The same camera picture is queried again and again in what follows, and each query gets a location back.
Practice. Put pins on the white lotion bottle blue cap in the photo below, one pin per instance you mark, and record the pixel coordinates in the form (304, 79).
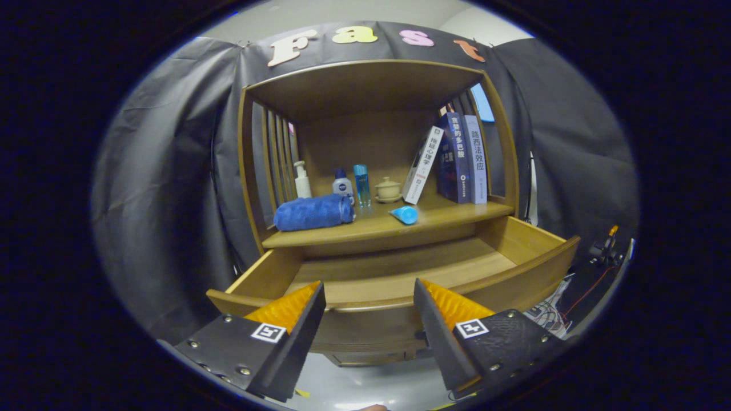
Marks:
(342, 187)

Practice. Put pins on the beige lidded teacup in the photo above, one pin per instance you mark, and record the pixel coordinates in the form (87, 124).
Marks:
(388, 189)

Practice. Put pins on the black backdrop cloth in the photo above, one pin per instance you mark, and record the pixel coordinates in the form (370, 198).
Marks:
(171, 171)

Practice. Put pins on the blue folded towel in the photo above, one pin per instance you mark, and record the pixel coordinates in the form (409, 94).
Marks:
(311, 212)

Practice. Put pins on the orange and black tool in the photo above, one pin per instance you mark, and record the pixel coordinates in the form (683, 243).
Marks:
(602, 248)

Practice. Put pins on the white book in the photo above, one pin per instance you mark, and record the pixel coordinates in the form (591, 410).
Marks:
(424, 165)

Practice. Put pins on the wooden cabinet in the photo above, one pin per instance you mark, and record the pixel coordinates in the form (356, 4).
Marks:
(365, 142)

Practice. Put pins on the pale purple book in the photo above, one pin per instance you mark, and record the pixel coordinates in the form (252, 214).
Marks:
(477, 160)

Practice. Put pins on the white and blue cosmetic tube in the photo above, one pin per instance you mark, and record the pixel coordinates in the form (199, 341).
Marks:
(405, 215)

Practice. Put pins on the wooden drawer with black knob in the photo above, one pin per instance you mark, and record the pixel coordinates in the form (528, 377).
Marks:
(400, 274)

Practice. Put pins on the dark blue book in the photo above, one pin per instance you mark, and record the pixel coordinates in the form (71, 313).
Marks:
(457, 160)

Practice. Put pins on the clear blue bottle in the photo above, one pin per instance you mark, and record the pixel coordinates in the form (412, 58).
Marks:
(362, 185)

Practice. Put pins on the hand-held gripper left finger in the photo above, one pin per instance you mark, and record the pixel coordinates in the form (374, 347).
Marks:
(297, 348)

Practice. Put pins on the white pump bottle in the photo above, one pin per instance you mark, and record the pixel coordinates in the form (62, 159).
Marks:
(302, 185)

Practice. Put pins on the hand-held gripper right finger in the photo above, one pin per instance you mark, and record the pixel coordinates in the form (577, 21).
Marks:
(440, 342)

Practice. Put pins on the wooden countertop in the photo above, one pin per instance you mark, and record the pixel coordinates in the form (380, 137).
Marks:
(388, 227)

